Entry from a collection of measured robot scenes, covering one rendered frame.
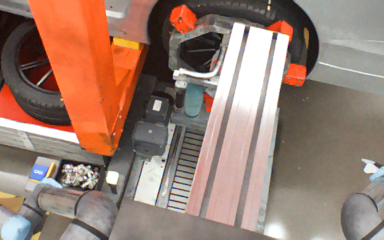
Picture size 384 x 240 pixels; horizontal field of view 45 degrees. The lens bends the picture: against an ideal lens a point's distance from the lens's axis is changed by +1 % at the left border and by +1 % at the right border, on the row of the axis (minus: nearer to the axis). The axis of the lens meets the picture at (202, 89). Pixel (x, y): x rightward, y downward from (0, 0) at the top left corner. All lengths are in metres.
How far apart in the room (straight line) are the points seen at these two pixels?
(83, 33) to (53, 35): 0.11
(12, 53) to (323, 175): 1.91
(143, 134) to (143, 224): 1.84
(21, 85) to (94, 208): 1.42
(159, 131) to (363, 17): 1.16
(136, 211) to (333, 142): 2.52
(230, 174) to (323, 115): 2.52
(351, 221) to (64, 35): 0.98
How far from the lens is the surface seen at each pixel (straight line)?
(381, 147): 3.15
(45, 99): 2.45
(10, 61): 2.62
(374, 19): 1.94
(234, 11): 1.93
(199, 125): 2.72
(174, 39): 2.02
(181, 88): 1.92
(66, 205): 1.35
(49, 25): 1.44
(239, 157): 0.62
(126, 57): 2.32
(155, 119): 2.48
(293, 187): 2.84
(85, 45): 1.46
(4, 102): 2.78
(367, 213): 1.38
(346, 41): 2.04
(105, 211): 1.19
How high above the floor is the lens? 2.59
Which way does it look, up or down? 59 degrees down
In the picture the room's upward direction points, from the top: 10 degrees clockwise
